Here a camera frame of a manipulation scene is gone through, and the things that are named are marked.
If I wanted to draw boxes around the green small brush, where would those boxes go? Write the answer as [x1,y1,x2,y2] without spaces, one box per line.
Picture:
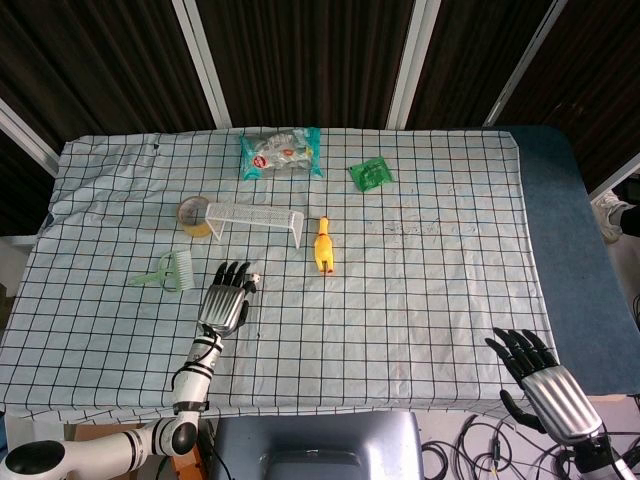
[126,249,197,292]

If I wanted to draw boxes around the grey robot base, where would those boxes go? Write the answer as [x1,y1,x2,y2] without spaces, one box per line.
[209,411,426,480]

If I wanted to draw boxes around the black floor cables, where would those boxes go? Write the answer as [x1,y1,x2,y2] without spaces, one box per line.
[419,412,581,480]

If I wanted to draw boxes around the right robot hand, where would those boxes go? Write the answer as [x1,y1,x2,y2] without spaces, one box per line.
[485,327,604,445]

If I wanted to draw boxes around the green small packet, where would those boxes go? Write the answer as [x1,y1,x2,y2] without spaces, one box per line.
[348,155,394,193]

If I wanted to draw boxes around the white checkered tablecloth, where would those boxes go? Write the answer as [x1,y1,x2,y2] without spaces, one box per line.
[0,125,551,426]

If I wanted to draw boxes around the yellow rubber chicken toy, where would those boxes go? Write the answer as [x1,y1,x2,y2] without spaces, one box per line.
[313,215,336,275]

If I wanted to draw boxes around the white sneaker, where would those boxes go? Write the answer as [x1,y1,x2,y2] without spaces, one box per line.
[590,189,624,245]

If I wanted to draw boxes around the clear tape roll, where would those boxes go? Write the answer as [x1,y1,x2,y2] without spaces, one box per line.
[177,195,217,240]

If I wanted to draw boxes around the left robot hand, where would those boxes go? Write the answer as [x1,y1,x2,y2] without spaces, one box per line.
[197,260,258,337]

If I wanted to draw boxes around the teal snack bag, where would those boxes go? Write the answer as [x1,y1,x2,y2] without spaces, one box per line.
[238,126,325,182]

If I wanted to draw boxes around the white wire rack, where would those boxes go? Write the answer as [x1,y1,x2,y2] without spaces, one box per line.
[205,202,305,250]

